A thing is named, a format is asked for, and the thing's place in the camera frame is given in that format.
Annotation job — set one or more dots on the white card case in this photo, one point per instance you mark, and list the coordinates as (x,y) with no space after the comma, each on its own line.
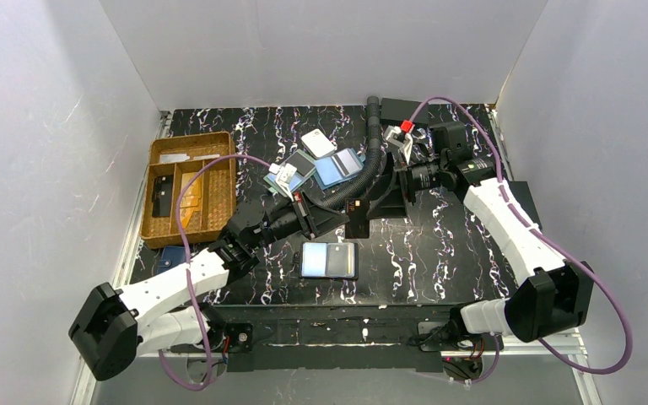
(318,145)

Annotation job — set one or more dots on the black box at back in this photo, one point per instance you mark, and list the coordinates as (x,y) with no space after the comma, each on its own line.
(395,111)

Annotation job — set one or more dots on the green card holder open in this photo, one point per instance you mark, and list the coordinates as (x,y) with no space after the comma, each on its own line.
(305,169)

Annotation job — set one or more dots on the woven wicker tray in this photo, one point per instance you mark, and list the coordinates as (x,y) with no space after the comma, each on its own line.
(177,198)

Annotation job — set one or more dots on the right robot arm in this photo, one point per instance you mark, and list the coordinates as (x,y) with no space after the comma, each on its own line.
(552,295)

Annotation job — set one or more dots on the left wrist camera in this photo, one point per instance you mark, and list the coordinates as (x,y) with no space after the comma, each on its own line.
(283,175)

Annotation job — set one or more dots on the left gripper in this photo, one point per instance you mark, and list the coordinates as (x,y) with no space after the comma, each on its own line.
(307,217)

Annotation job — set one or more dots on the black card in tray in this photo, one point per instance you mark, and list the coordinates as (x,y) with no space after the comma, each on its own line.
(161,196)

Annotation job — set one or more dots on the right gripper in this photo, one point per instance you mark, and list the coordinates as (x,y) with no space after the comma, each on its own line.
(404,185)

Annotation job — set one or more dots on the white card in tray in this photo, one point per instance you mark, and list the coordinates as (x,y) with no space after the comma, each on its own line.
(184,157)

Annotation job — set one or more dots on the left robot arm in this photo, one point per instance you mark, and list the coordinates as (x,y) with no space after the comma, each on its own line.
(116,325)

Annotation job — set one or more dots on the aluminium frame rail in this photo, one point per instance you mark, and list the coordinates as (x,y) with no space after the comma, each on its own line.
(351,357)

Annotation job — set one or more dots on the black box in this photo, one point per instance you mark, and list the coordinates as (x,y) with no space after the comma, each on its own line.
(395,111)
(521,192)

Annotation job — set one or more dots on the black box at right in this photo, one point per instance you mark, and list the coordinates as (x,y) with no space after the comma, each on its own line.
(521,192)

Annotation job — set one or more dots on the gold cards in tray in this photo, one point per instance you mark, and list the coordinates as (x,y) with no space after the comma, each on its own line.
(191,202)

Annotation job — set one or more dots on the blue card holder open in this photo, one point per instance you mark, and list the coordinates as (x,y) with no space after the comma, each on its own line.
(343,166)

